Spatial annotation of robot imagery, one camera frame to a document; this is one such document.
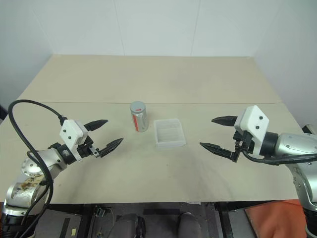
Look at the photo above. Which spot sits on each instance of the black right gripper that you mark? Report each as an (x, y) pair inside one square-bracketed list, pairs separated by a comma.
[(244, 142)]

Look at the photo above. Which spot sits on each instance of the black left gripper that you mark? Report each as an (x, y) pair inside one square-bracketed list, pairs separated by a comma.
[(84, 148)]

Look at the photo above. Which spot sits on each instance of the silver red soda can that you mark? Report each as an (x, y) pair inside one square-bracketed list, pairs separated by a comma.
[(141, 123)]

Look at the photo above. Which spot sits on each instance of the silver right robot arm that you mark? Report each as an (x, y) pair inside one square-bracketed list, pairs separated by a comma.
[(292, 143)]

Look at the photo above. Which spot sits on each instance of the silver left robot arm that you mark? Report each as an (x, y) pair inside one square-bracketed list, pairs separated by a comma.
[(32, 171)]

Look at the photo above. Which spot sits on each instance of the clear plastic container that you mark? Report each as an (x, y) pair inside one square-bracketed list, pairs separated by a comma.
[(169, 134)]

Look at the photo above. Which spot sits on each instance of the dark rounded shape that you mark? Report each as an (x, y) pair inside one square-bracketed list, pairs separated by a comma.
[(189, 225), (130, 225)]

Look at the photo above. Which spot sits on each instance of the orange mat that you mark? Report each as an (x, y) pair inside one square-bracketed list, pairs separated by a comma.
[(272, 220)]

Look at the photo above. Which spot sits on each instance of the dark object at room edge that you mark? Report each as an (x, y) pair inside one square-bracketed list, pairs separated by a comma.
[(2, 112)]

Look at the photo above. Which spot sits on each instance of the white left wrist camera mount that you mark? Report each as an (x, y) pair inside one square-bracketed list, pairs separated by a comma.
[(71, 132)]

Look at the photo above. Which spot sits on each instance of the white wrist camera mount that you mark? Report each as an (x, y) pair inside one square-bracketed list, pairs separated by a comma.
[(71, 132), (252, 119)]

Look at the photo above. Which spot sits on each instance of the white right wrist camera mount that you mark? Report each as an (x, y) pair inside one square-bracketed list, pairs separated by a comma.
[(252, 119)]

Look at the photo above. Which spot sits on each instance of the black metal table frame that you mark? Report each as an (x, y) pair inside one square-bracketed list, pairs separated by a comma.
[(224, 220)]

